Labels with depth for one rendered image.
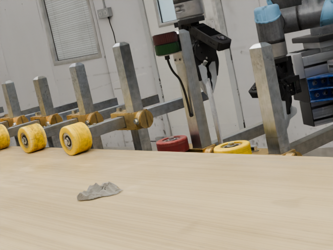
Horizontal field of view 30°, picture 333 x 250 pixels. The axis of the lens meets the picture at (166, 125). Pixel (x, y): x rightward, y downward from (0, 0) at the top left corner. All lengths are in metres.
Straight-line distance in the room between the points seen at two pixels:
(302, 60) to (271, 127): 0.90
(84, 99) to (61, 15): 4.87
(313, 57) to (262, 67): 0.93
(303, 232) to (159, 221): 0.24
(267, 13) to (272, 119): 0.51
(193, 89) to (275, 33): 0.38
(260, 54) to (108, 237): 0.59
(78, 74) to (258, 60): 0.74
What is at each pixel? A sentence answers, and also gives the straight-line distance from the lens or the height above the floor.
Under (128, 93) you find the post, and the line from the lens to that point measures 1.73.
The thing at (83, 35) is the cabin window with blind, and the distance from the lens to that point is 6.52.
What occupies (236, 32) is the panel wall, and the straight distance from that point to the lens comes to 4.97.
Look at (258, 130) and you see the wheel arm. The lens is 1.76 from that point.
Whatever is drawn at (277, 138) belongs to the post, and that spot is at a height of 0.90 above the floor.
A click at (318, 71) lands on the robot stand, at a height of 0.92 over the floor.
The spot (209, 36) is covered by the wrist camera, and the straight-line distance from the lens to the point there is 1.60.
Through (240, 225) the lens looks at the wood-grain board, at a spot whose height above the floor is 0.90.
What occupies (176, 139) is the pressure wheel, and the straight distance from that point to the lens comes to 1.54.
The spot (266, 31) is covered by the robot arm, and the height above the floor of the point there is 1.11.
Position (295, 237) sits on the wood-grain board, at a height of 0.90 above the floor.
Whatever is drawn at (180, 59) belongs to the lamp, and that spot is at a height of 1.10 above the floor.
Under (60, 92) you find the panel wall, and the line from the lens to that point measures 7.02.
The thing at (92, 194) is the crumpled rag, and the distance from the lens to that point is 1.17.
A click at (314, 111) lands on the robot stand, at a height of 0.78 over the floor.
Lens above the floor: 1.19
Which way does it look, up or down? 9 degrees down
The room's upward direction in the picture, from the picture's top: 12 degrees counter-clockwise
